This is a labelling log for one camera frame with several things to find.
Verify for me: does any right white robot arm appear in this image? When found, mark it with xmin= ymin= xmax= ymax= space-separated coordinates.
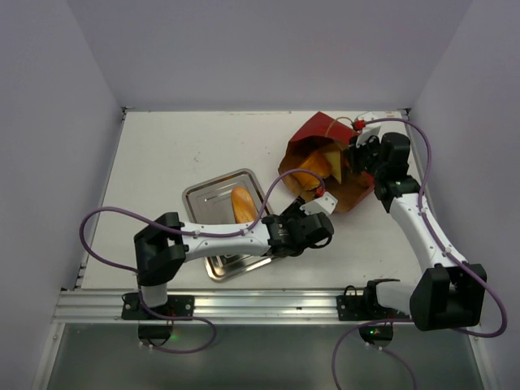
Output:
xmin=346 ymin=132 xmax=487 ymax=331

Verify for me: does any red paper bag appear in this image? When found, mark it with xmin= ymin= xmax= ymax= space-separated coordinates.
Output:
xmin=278 ymin=111 xmax=374 ymax=213

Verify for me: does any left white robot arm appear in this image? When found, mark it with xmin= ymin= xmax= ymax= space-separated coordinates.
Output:
xmin=134 ymin=193 xmax=338 ymax=319

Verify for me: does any long bread loaf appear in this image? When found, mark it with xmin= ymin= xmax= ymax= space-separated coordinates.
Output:
xmin=231 ymin=186 xmax=258 ymax=223

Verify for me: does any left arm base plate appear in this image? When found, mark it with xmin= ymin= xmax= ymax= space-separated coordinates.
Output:
xmin=121 ymin=292 xmax=195 ymax=321

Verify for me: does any aluminium mounting rail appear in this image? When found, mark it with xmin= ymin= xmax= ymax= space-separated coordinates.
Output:
xmin=51 ymin=289 xmax=343 ymax=325

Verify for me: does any yellow triangular sandwich bread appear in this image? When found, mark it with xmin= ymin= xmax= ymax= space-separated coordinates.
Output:
xmin=320 ymin=144 xmax=345 ymax=184

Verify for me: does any metal tray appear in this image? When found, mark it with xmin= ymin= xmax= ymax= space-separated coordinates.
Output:
xmin=182 ymin=168 xmax=277 ymax=282

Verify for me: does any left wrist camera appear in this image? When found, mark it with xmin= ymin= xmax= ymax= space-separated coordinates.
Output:
xmin=300 ymin=191 xmax=338 ymax=216

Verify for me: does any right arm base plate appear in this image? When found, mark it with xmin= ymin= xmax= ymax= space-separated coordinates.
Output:
xmin=336 ymin=284 xmax=392 ymax=321

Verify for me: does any round flower bread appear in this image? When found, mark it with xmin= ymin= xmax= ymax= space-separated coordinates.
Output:
xmin=292 ymin=152 xmax=331 ymax=191

